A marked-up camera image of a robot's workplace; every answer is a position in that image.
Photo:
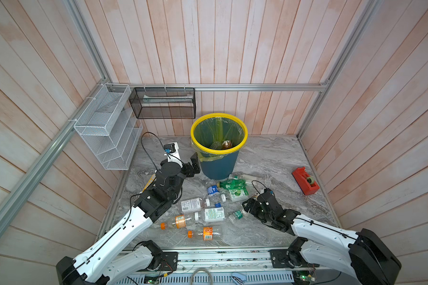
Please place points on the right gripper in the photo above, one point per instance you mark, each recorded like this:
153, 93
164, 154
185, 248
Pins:
252, 208

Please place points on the red tape dispenser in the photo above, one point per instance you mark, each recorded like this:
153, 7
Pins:
306, 182

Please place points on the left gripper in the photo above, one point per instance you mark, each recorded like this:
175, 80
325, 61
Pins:
189, 172

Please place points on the clear bottle behind green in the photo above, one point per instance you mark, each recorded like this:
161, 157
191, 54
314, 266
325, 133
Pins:
247, 178

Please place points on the blue label crushed bottle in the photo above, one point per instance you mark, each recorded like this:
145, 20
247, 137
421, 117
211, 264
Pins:
214, 197

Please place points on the red label clear bottle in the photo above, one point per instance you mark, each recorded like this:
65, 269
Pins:
216, 145

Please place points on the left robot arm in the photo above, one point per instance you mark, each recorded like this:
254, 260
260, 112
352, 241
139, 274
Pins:
102, 263

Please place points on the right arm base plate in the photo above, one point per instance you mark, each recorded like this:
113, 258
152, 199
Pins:
285, 258

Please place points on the aluminium front rail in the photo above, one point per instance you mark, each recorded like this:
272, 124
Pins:
246, 257

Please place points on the yellow bin liner bag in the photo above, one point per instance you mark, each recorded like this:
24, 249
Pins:
217, 127

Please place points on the white wire mesh shelf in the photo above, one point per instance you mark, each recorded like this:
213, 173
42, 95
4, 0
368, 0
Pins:
109, 127

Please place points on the green label white bottle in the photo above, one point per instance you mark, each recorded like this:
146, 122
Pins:
210, 215

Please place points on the green crushed bottle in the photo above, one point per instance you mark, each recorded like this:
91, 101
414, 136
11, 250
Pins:
233, 184

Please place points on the brown coffee bottle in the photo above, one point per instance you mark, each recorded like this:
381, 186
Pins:
227, 144

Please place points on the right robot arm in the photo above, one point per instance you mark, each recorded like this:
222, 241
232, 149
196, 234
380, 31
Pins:
361, 255

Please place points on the black wire mesh basket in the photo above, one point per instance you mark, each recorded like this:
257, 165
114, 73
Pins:
163, 102

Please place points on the white label square bottle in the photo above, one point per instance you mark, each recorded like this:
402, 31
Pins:
194, 205

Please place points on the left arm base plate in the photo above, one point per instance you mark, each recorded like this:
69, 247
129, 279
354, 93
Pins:
166, 261

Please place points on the orange label bottle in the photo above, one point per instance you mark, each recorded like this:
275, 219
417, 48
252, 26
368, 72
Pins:
207, 233
178, 222

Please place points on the yellow calculator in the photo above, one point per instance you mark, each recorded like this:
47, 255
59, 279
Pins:
150, 181

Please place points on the teal bin with yellow rim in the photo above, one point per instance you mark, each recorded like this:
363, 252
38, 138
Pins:
219, 169

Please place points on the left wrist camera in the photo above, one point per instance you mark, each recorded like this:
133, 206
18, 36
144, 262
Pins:
172, 154

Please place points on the lime label white bottle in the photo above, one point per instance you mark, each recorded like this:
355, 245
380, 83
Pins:
238, 195

